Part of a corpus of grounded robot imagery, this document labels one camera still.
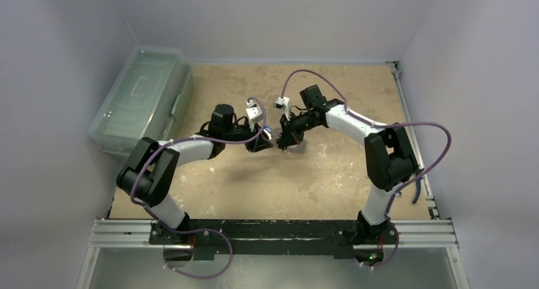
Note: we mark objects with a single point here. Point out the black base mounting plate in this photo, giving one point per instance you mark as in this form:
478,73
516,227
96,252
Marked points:
340,239

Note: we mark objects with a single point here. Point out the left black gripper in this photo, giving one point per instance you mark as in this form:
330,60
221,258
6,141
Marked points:
262,141

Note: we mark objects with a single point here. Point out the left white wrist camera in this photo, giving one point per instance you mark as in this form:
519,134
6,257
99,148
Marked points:
255,113

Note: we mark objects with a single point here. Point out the blue handled pliers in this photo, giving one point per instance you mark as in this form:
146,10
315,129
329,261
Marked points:
417,186

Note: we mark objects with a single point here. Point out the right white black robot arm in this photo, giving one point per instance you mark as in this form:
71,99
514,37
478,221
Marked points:
389,157

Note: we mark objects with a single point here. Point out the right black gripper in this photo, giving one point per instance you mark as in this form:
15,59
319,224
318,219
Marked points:
287,131

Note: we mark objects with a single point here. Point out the large keyring with keys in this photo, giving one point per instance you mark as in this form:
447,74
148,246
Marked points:
275,133

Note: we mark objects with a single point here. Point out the aluminium frame rail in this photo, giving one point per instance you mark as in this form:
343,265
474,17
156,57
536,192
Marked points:
437,236

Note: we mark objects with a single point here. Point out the translucent green plastic storage box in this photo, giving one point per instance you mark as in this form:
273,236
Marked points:
149,98

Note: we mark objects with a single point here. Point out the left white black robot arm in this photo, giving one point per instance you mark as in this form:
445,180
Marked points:
147,174

